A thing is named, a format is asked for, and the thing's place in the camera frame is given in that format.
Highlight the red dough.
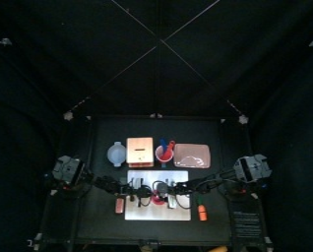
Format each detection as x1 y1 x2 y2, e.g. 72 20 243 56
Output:
150 196 168 207

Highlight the wooden drawer box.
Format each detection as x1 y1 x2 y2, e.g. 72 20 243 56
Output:
124 137 155 169

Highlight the white translucent bowl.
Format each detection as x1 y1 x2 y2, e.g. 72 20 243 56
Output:
105 141 128 168

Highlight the pink rectangular block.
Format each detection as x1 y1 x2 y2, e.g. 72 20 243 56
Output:
115 198 124 215

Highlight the orange toy carrot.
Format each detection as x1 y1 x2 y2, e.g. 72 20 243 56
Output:
196 204 208 221

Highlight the red cup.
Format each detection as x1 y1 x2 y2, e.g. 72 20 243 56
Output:
154 145 176 164

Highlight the red utensil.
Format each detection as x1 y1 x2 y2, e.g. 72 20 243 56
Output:
164 140 176 158

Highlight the yellow object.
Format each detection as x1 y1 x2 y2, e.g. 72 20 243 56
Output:
207 245 230 252

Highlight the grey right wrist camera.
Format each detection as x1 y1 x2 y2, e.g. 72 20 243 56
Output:
156 182 170 195

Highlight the thin diagonal brace wire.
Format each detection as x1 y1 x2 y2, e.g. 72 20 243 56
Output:
68 0 220 112
111 0 243 116

